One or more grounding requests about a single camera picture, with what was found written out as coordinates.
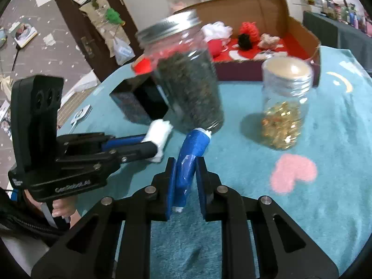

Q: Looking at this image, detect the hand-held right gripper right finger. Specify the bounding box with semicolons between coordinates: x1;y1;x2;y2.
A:
195;157;339;279

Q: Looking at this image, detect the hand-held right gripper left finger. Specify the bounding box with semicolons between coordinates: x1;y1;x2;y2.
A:
30;157;178;279

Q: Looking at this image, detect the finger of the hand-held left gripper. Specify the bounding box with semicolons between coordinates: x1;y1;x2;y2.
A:
102;141;158;165
56;132;148;152

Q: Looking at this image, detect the white fluffy cotton wad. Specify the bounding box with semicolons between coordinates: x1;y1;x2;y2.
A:
144;119;174;163

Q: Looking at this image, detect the blue taped tube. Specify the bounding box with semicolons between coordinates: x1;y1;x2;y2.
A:
173;128;211;213

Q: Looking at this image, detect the cardboard box with red inside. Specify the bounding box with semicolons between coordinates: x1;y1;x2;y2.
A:
171;0;322;86

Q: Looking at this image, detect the person's left hand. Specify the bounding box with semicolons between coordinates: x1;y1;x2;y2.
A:
23;190;79;220

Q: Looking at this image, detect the black open box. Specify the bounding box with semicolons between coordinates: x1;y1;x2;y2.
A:
109;74;169;125

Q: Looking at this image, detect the white card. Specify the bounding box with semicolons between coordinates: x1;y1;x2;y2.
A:
70;106;93;123

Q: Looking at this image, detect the white board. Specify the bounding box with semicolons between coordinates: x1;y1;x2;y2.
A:
58;70;101;120

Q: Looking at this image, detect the glass jar of dark leaves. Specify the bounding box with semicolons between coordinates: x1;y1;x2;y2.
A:
135;9;225;136

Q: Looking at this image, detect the red round cushion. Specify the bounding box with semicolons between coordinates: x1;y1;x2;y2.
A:
132;56;153;74

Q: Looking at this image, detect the clear plastic bag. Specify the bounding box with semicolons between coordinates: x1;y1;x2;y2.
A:
113;36;136;66

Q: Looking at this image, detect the glass jar of gold beads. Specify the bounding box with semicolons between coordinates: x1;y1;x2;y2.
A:
261;56;314;151

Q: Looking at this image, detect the dark brown door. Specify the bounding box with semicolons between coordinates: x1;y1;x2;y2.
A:
49;0;140;82

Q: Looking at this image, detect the green plush toy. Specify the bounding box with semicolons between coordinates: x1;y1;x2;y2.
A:
105;7;125;26

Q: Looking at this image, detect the beige hanging organiser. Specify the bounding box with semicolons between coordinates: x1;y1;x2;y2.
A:
79;0;131;59

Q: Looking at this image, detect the white mesh bath pouf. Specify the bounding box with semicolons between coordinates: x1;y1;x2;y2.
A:
201;21;233;43

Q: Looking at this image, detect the black yarn pompom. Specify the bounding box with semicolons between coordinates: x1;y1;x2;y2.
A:
238;33;253;50

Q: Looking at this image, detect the red yarn pompom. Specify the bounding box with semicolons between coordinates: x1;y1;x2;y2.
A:
239;21;259;43

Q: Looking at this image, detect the table with grey cloth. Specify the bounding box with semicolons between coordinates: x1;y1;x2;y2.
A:
302;10;372;73

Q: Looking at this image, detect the row of cosmetic bottles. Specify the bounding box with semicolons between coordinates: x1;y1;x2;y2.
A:
299;0;372;37

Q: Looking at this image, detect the brass door handle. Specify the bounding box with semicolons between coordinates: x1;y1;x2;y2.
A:
81;36;96;54

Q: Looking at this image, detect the framed wall photo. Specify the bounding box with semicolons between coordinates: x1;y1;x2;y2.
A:
13;22;38;47

